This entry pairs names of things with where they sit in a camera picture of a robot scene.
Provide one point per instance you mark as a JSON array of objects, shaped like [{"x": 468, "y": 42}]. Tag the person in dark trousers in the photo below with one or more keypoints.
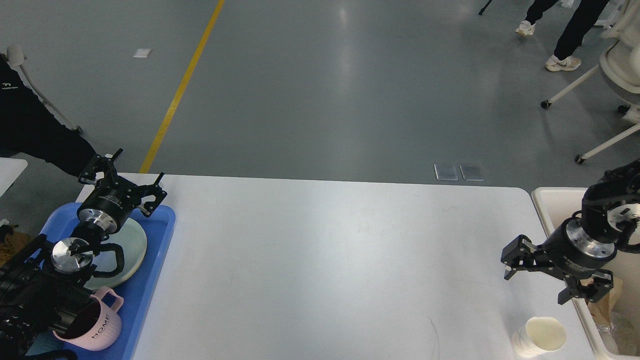
[{"x": 582, "y": 20}]

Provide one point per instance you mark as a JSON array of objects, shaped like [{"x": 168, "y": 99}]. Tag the light green plate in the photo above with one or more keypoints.
[{"x": 133, "y": 240}]

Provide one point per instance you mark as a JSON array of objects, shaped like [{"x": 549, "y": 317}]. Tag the blue plastic tray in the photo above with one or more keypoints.
[{"x": 137, "y": 293}]

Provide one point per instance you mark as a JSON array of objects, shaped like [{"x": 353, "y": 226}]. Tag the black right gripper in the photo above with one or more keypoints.
[{"x": 571, "y": 249}]

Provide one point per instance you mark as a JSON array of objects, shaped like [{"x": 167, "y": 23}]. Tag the white paper cup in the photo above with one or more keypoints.
[{"x": 537, "y": 336}]

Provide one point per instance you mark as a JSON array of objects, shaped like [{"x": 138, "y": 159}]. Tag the clear floor plate left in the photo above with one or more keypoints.
[{"x": 446, "y": 172}]

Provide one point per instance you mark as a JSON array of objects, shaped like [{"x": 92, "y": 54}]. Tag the clear plastic wrap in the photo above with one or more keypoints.
[{"x": 620, "y": 336}]

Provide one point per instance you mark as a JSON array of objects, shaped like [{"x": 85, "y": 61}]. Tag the clear floor plate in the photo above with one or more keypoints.
[
  {"x": 446, "y": 172},
  {"x": 472, "y": 172}
]

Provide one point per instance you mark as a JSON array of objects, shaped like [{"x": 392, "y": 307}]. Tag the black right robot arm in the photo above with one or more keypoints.
[{"x": 610, "y": 210}]

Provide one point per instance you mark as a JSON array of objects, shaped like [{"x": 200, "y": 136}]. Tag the pink mug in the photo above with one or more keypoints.
[{"x": 98, "y": 325}]

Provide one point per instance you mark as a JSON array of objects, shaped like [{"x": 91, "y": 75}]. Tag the white plastic bin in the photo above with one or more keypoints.
[{"x": 554, "y": 205}]

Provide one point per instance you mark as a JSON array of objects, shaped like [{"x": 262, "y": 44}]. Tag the clear floor plate right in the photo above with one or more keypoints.
[{"x": 472, "y": 172}]

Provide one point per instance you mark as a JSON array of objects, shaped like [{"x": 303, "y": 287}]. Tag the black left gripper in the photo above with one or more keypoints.
[{"x": 110, "y": 204}]

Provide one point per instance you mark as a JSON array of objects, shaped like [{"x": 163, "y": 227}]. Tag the brown paper bag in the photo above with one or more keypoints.
[{"x": 601, "y": 310}]

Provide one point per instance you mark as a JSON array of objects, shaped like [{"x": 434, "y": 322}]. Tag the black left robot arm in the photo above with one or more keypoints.
[{"x": 43, "y": 286}]

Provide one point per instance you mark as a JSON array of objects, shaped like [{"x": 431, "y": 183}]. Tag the person in black clothes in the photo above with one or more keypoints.
[{"x": 28, "y": 127}]

